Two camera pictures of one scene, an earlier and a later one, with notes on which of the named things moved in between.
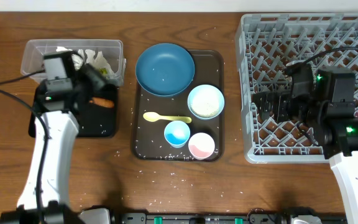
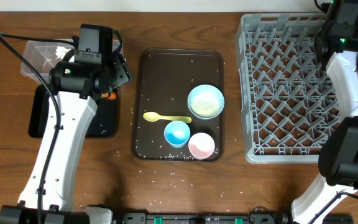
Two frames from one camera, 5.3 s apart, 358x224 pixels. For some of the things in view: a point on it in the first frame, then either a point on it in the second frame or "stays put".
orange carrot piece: (104, 102) → (110, 96)
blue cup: (177, 133) stays put
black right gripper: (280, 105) → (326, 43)
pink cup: (201, 145) stays put
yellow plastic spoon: (151, 117) stays put
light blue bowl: (206, 102) stays put
